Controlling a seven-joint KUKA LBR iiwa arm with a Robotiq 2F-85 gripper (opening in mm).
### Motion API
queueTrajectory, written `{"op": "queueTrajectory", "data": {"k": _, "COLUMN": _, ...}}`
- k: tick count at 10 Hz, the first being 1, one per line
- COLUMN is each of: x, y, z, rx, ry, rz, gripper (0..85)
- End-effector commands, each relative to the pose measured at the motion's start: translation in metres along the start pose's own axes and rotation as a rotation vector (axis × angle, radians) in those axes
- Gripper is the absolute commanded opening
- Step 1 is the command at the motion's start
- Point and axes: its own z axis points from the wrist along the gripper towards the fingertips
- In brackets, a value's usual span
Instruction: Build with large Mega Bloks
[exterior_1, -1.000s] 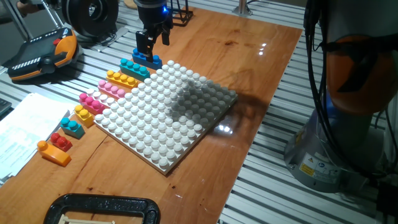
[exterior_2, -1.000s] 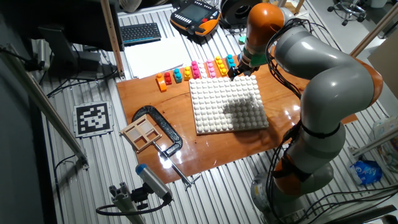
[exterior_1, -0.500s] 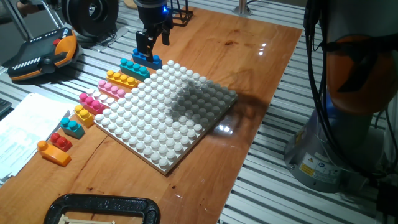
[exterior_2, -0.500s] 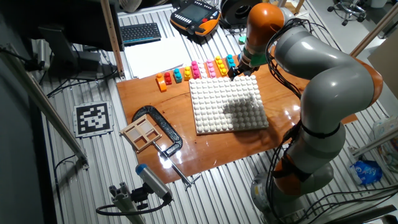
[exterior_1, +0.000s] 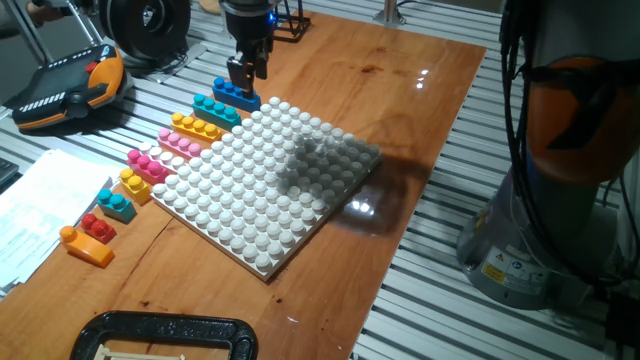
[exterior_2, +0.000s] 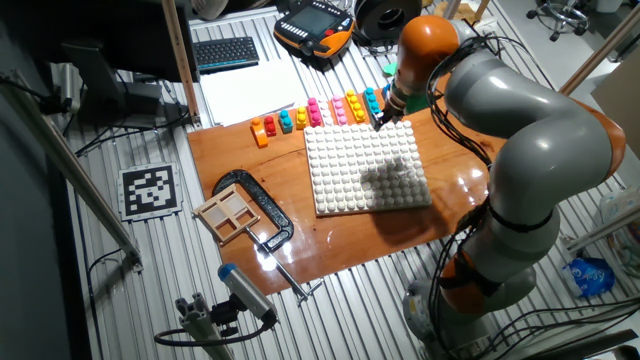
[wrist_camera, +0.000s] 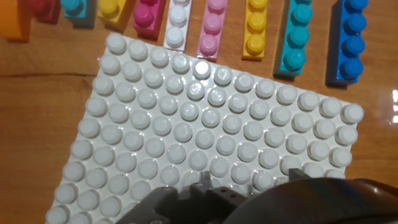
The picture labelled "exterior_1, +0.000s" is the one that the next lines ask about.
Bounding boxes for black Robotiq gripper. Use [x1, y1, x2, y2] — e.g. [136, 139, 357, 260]
[222, 0, 279, 96]

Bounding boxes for blue four-stud block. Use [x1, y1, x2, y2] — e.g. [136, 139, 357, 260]
[211, 76, 262, 114]

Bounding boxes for teal four-stud block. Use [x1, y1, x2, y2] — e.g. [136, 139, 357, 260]
[192, 93, 243, 132]

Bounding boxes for yellow four-stud block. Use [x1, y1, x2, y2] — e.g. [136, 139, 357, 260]
[170, 111, 224, 144]

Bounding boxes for glossy wooden board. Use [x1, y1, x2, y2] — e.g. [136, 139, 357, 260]
[0, 9, 487, 360]

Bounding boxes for light pink four-stud block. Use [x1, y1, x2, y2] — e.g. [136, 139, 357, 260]
[157, 127, 204, 160]

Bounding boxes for white four-stud block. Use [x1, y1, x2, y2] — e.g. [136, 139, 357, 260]
[138, 142, 186, 171]

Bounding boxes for white studded baseplate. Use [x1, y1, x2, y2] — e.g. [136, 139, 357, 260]
[149, 96, 384, 282]

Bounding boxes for black round spool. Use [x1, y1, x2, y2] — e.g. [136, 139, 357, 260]
[98, 0, 192, 62]

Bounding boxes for magenta three-stud block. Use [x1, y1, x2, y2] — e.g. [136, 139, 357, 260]
[126, 148, 170, 186]

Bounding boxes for yellow two-stud block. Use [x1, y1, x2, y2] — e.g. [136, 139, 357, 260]
[118, 167, 153, 207]

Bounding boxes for black orange teach pendant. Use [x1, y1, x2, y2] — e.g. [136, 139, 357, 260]
[10, 43, 132, 132]

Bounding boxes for teal two-stud block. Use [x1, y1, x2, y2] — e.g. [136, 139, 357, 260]
[96, 188, 138, 225]

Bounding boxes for red two-stud block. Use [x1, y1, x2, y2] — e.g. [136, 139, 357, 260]
[80, 212, 118, 245]

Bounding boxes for silver tripod legs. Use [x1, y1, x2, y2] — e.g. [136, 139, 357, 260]
[4, 0, 106, 66]

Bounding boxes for orange sloped one-stud block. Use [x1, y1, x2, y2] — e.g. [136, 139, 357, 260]
[59, 225, 116, 270]

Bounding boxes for stack of white papers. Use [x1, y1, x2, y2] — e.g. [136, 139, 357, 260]
[0, 148, 121, 296]

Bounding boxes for black metal C-clamp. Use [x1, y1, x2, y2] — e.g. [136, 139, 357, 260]
[68, 310, 260, 360]

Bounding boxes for black wire frame stand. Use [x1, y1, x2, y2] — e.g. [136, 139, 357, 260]
[272, 0, 312, 44]

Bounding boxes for silver metal post foot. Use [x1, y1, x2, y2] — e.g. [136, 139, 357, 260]
[373, 0, 407, 27]

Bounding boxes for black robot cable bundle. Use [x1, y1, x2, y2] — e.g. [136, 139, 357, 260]
[498, 0, 640, 301]

